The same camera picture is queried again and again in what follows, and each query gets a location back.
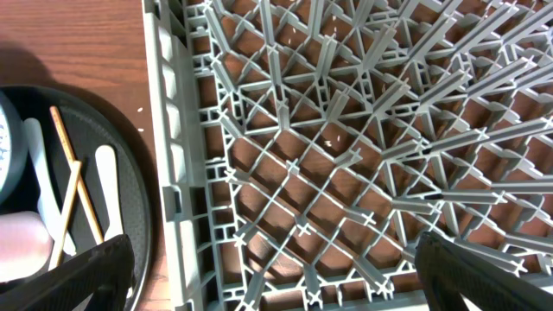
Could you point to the black round tray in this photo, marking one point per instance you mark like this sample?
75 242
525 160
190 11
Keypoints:
87 129

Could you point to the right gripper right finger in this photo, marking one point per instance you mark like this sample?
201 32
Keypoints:
450 274

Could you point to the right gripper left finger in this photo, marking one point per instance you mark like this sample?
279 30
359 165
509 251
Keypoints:
101 275

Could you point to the grey dishwasher rack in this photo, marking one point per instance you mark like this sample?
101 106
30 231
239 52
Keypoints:
304 147

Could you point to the pink cup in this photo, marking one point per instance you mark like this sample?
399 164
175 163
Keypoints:
25 245

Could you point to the light blue plastic knife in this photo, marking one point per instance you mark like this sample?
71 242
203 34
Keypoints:
47 205

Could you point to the dark blue plate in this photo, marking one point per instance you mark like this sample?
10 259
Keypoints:
14 148

